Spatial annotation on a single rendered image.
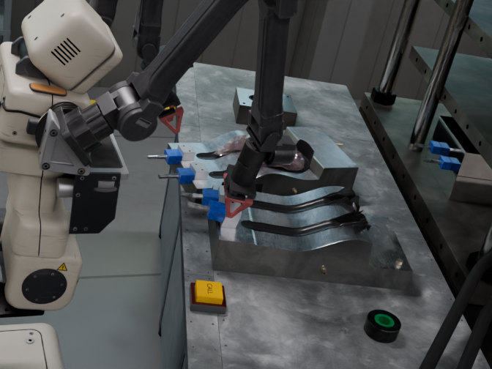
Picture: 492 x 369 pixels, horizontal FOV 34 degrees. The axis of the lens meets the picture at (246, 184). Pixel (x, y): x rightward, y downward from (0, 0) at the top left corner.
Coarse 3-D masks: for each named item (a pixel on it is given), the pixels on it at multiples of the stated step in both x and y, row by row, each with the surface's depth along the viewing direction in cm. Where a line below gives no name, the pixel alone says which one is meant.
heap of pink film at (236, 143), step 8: (240, 136) 236; (248, 136) 235; (232, 144) 232; (240, 144) 232; (216, 152) 233; (224, 152) 233; (296, 152) 238; (296, 160) 233; (304, 160) 234; (288, 168) 229; (296, 168) 231
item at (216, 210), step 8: (200, 208) 192; (208, 208) 193; (216, 208) 192; (224, 208) 194; (232, 208) 193; (208, 216) 192; (216, 216) 192; (224, 216) 192; (240, 216) 192; (224, 224) 193; (232, 224) 194
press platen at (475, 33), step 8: (440, 0) 284; (448, 0) 277; (480, 0) 283; (488, 0) 285; (448, 8) 276; (472, 8) 270; (480, 8) 272; (488, 8) 275; (472, 16) 260; (480, 16) 262; (488, 16) 264; (472, 24) 255; (480, 24) 253; (488, 24) 255; (472, 32) 254; (480, 32) 249; (488, 32) 246; (480, 40) 248; (488, 40) 243; (488, 48) 242
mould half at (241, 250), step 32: (256, 192) 213; (320, 192) 213; (288, 224) 202; (384, 224) 217; (224, 256) 191; (256, 256) 192; (288, 256) 193; (320, 256) 194; (352, 256) 195; (384, 256) 203
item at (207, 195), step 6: (222, 186) 206; (204, 192) 204; (210, 192) 205; (216, 192) 205; (222, 192) 203; (204, 198) 202; (210, 198) 203; (216, 198) 203; (222, 198) 202; (204, 204) 203
